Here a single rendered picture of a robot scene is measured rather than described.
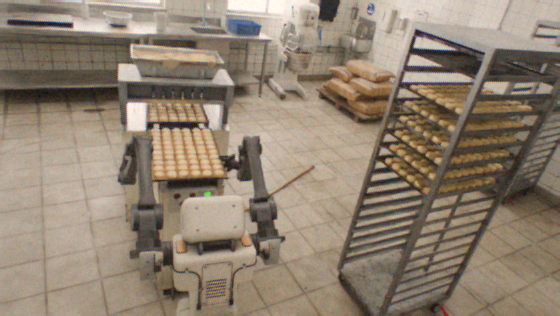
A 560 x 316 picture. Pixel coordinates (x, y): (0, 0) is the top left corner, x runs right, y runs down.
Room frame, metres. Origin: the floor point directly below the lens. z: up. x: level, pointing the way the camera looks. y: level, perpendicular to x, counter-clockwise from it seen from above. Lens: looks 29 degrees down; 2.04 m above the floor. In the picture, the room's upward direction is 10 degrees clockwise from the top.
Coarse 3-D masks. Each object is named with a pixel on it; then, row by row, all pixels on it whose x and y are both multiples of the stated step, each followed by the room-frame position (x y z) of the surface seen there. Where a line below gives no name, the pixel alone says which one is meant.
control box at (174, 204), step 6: (174, 192) 1.61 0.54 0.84; (180, 192) 1.63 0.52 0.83; (186, 192) 1.64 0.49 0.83; (192, 192) 1.65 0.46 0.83; (198, 192) 1.67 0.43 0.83; (204, 192) 1.68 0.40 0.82; (210, 192) 1.69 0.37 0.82; (174, 198) 1.61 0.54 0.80; (180, 198) 1.63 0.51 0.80; (186, 198) 1.64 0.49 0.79; (174, 204) 1.62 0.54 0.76; (174, 210) 1.62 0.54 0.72
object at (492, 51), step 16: (496, 48) 1.63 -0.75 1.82; (480, 80) 1.63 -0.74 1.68; (464, 112) 1.64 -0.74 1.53; (464, 128) 1.64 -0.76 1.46; (448, 144) 1.65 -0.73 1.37; (448, 160) 1.63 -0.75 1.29; (432, 192) 1.63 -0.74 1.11; (416, 224) 1.65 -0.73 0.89; (416, 240) 1.64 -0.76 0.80; (400, 272) 1.63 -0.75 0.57; (384, 304) 1.64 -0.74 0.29
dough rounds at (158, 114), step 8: (160, 104) 2.50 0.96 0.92; (168, 104) 2.52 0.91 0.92; (176, 104) 2.56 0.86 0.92; (152, 112) 2.34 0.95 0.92; (160, 112) 2.37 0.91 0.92; (168, 112) 2.41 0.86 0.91; (176, 112) 2.46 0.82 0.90; (184, 112) 2.45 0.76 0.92; (192, 112) 2.46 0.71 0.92; (200, 112) 2.49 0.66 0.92; (152, 120) 2.24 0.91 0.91; (160, 120) 2.27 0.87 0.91; (168, 120) 2.31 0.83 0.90; (176, 120) 2.31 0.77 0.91; (184, 120) 2.32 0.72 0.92; (192, 120) 2.34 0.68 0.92; (200, 120) 2.37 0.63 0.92
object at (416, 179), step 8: (384, 160) 2.02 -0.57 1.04; (392, 160) 2.00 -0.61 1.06; (400, 160) 2.02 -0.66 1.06; (392, 168) 1.94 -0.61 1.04; (400, 168) 1.94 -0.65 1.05; (408, 168) 1.94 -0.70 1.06; (408, 176) 1.84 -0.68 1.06; (416, 176) 1.86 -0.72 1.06; (416, 184) 1.78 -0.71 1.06; (424, 184) 1.79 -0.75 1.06; (448, 184) 1.83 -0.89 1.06; (456, 184) 1.85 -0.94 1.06; (464, 184) 1.87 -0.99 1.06; (472, 184) 1.89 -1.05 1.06; (480, 184) 1.92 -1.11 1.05; (488, 184) 1.96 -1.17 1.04; (424, 192) 1.72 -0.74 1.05; (440, 192) 1.76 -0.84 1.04
